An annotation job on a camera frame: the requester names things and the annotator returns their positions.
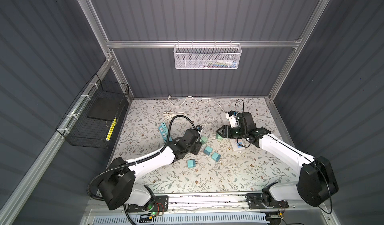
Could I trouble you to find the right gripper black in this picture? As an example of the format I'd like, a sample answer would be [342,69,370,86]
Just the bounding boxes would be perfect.
[216,125,246,139]

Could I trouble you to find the white long power strip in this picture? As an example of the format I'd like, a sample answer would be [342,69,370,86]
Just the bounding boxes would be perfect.
[221,113,246,153]

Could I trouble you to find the teal power strip with USB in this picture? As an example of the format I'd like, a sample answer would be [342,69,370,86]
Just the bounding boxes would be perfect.
[159,122,168,142]

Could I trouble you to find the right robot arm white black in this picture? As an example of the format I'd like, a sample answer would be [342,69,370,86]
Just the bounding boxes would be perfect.
[217,111,339,208]

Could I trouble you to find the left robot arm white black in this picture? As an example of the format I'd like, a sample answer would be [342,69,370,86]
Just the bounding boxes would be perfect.
[87,115,203,211]

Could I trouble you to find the green plug cube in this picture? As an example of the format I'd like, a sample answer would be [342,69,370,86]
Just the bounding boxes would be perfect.
[216,134,224,140]
[200,136,208,145]

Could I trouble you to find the teal plug cube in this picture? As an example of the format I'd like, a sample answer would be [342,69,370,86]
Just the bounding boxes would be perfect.
[187,159,196,168]
[203,146,213,156]
[211,152,221,162]

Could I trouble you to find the floral patterned table mat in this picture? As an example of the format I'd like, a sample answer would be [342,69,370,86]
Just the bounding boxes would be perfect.
[113,98,298,194]

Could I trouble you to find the pens in white basket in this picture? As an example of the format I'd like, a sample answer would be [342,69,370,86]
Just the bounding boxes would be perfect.
[198,60,238,69]

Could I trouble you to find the yellow marker pen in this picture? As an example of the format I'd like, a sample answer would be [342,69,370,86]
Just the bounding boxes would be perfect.
[106,117,117,141]

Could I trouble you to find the black flat pad in basket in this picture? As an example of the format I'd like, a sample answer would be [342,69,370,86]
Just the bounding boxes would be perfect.
[87,98,124,122]

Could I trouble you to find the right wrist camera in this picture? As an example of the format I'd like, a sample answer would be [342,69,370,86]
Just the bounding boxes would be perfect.
[226,110,239,128]

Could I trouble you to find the white coiled power cable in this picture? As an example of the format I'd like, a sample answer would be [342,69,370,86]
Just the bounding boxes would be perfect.
[161,95,226,121]

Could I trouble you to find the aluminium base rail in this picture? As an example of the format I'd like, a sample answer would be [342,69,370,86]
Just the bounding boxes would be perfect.
[85,189,328,215]

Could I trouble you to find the white wire mesh basket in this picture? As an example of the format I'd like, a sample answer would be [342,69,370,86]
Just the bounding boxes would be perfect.
[173,42,242,70]

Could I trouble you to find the white ventilated cable tray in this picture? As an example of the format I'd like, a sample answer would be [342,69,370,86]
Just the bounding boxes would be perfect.
[91,212,269,225]

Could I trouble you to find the black wire mesh basket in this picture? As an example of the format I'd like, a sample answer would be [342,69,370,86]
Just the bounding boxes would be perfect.
[56,75,130,149]

